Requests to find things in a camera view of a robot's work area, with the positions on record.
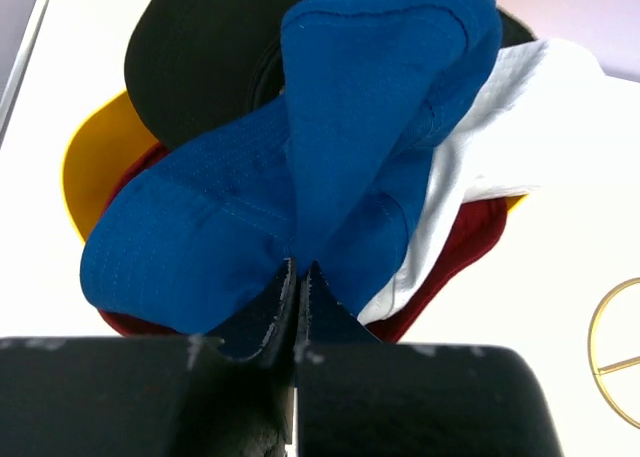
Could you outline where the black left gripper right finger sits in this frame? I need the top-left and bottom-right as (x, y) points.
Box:
(295, 265), (561, 456)

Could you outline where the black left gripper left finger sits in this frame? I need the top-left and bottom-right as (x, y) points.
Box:
(1, 261), (297, 456)

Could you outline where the dark red hat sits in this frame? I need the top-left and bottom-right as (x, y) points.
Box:
(98, 143), (523, 343)

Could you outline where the blue bucket hat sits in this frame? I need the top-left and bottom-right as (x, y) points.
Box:
(80, 0), (502, 334)

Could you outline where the yellow bin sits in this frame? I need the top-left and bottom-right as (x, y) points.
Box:
(60, 89), (532, 246)

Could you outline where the black cap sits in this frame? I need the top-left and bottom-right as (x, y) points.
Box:
(124, 0), (532, 163)

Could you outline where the white hat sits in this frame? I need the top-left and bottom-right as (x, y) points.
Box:
(357, 37), (609, 326)

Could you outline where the gold wire hat stand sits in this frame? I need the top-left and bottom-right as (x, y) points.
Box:
(587, 278), (639, 428)

